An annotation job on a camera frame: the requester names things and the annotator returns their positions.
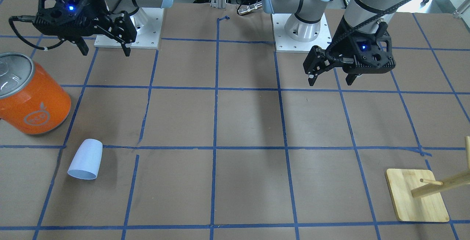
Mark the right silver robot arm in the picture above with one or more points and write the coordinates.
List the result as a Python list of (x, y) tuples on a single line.
[(147, 17)]

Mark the light blue plastic cup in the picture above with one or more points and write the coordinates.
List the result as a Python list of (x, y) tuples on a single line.
[(86, 162)]

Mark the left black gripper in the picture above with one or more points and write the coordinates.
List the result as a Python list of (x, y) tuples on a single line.
[(342, 41)]

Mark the large orange can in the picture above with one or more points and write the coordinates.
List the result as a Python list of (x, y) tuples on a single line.
[(31, 100)]

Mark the wooden cup rack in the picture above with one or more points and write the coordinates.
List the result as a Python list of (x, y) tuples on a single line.
[(419, 196)]

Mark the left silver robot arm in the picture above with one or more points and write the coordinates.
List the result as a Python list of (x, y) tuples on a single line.
[(361, 14)]

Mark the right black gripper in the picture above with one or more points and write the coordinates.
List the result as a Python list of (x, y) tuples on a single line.
[(96, 13)]

